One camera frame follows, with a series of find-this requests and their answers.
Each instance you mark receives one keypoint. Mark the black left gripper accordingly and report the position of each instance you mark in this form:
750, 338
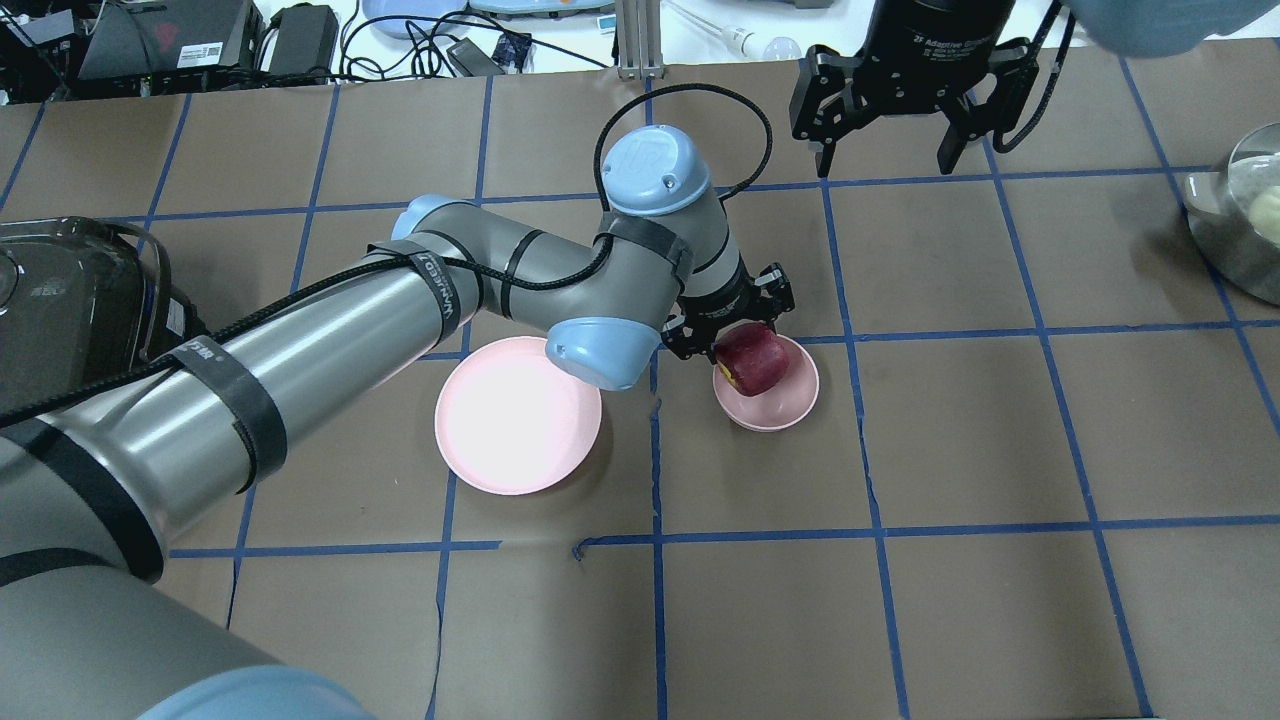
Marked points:
722, 304

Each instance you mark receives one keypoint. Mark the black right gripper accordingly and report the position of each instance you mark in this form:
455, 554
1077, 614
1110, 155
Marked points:
925, 40

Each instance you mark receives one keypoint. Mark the red apple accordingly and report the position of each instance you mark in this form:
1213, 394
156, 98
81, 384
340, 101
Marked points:
752, 358

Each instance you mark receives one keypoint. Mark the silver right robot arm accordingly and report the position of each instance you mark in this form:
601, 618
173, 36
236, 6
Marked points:
1146, 29

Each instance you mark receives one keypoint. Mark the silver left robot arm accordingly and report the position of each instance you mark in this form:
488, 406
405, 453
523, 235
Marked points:
98, 482

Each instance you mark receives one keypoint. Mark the pink bowl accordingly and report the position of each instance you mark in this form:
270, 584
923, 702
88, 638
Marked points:
782, 406

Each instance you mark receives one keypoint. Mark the pink plate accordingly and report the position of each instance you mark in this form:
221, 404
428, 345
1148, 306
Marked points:
509, 422

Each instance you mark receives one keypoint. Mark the steel steamer pot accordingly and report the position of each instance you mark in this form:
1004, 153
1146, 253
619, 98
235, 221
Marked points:
1216, 201

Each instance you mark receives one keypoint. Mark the white steamed bun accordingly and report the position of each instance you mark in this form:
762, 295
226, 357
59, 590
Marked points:
1263, 213

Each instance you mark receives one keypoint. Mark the black power adapter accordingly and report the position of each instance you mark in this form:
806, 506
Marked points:
304, 40

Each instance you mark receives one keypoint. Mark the dark grey rice cooker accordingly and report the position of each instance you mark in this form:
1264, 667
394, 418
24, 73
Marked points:
84, 300

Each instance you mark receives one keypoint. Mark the black computer box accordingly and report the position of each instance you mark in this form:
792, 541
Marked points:
163, 39

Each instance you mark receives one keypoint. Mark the aluminium frame post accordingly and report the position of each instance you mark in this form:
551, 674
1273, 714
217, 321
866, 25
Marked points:
637, 37

